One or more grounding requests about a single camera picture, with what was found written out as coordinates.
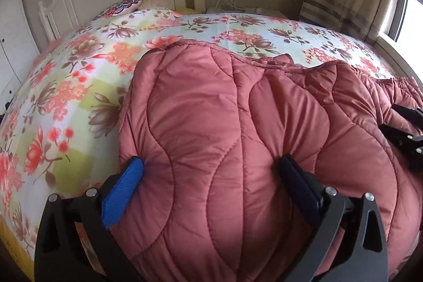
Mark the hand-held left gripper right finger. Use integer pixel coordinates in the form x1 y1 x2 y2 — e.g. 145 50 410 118
279 154 389 282

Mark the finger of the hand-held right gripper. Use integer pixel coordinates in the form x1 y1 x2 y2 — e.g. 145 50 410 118
392 104 423 128
378 124 423 170

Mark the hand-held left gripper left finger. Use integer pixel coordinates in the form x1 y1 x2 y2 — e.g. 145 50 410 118
34 156 145 282

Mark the pink quilted jacket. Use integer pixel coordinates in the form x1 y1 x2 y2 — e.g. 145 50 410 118
111 39 423 282

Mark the window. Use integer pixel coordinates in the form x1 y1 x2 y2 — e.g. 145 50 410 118
377 0 423 66

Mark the yellow bedsheet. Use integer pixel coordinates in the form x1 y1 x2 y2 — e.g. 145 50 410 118
0 223 36 282

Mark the floral quilt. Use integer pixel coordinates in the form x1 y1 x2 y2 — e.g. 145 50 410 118
0 6 397 251

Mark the patterned pillow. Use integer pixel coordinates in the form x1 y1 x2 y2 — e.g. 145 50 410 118
93 0 142 20

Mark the white wardrobe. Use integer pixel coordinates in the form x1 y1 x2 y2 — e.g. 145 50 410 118
0 0 41 111

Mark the white cable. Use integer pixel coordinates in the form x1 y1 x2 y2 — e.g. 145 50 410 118
215 0 257 13

